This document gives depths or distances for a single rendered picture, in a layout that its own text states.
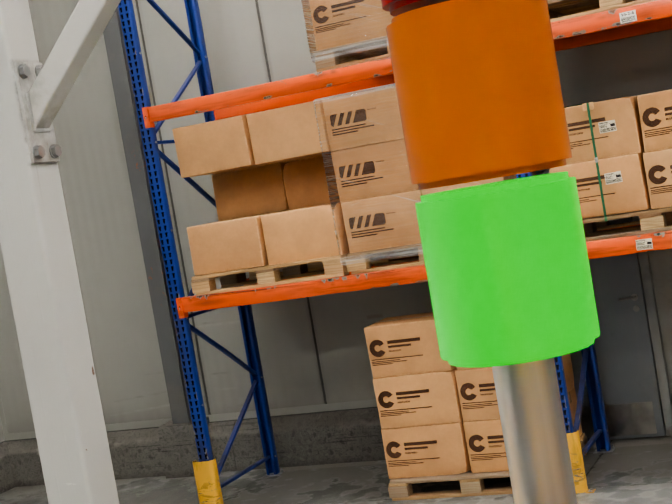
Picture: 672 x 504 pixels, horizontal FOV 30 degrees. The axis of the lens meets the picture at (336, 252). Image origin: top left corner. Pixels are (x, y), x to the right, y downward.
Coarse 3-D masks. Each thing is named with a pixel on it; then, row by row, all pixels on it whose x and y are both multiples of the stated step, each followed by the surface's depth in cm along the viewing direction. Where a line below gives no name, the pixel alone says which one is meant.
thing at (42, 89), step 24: (96, 0) 274; (120, 0) 278; (72, 24) 276; (96, 24) 276; (72, 48) 277; (24, 72) 281; (48, 72) 280; (72, 72) 281; (24, 96) 282; (48, 96) 281; (24, 120) 281; (48, 120) 286; (48, 144) 288
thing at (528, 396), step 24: (552, 360) 39; (504, 384) 39; (528, 384) 38; (552, 384) 39; (504, 408) 39; (528, 408) 38; (552, 408) 38; (504, 432) 39; (528, 432) 38; (552, 432) 38; (528, 456) 38; (552, 456) 38; (528, 480) 39; (552, 480) 38
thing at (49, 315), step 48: (0, 0) 280; (0, 48) 280; (0, 96) 282; (0, 144) 283; (0, 192) 285; (48, 192) 286; (0, 240) 286; (48, 240) 284; (48, 288) 283; (48, 336) 284; (48, 384) 286; (96, 384) 294; (48, 432) 287; (96, 432) 291; (48, 480) 289; (96, 480) 288
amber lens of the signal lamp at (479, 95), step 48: (480, 0) 36; (528, 0) 37; (432, 48) 37; (480, 48) 36; (528, 48) 37; (432, 96) 37; (480, 96) 36; (528, 96) 37; (432, 144) 37; (480, 144) 36; (528, 144) 36
